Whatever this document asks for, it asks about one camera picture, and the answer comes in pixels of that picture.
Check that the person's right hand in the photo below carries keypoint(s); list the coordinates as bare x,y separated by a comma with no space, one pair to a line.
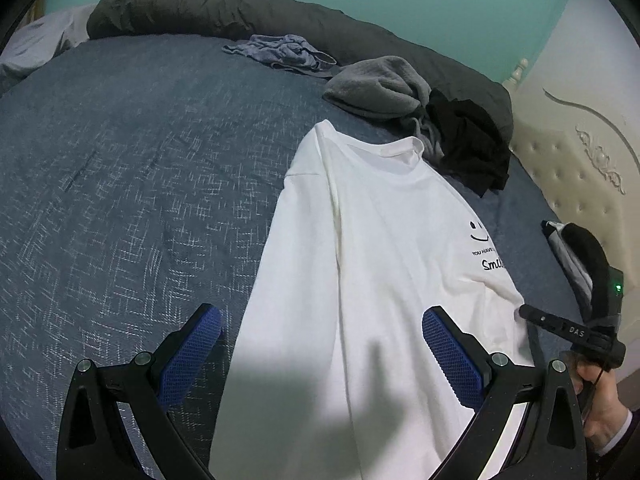
607,400

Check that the cream tufted headboard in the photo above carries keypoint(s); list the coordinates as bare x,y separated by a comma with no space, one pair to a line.
565,135

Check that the white long-sleeve shirt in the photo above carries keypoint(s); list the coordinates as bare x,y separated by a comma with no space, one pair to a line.
375,260

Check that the purple-blue crumpled garment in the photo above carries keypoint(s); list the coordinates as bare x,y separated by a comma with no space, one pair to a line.
280,52

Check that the grey white folded garment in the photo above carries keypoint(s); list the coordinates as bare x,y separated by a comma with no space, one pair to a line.
565,255

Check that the dark grey rolled duvet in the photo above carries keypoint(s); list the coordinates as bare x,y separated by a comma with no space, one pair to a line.
200,5

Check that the light grey pillow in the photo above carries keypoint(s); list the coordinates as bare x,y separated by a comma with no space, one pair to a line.
40,40

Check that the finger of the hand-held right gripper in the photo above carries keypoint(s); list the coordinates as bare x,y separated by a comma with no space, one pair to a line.
540,317

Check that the grey sweater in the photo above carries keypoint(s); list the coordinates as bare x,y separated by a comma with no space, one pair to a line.
375,85

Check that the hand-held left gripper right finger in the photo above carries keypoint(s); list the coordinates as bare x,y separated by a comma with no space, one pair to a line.
447,350

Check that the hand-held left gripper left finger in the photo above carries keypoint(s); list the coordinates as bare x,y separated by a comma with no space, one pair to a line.
192,350

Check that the black crumpled garment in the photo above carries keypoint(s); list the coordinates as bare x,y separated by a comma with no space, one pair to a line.
470,145

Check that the black folded garment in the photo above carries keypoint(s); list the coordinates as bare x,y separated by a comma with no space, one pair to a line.
587,255

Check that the person's right forearm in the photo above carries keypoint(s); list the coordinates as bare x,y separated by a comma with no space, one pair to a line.
625,435

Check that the cream bed post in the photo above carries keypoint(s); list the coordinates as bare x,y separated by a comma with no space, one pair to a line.
517,74

